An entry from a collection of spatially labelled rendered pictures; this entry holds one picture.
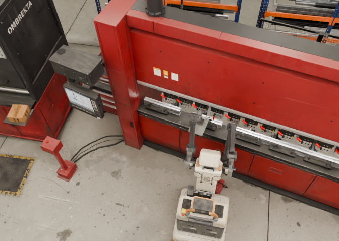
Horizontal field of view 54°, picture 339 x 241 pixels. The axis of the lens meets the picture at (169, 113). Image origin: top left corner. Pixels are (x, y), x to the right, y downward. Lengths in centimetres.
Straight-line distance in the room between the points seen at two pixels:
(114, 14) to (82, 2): 442
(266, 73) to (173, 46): 94
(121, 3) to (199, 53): 94
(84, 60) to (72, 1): 447
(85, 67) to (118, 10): 65
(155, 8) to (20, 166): 319
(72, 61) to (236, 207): 278
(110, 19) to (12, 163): 292
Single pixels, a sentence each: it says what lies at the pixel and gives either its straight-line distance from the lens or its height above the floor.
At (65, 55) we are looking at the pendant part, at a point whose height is 195.
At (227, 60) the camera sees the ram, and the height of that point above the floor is 204.
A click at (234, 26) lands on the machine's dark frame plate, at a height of 230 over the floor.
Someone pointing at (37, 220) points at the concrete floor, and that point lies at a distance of 495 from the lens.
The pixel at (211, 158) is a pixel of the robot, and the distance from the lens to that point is 341.
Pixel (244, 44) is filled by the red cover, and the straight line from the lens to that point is 310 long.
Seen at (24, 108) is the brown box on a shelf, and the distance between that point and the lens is 451.
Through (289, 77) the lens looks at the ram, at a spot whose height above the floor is 205.
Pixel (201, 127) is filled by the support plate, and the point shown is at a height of 100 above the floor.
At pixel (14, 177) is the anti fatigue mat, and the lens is 535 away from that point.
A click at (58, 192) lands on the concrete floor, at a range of 501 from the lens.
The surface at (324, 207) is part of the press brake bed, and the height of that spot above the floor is 5.
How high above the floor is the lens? 434
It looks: 53 degrees down
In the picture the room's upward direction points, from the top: 3 degrees counter-clockwise
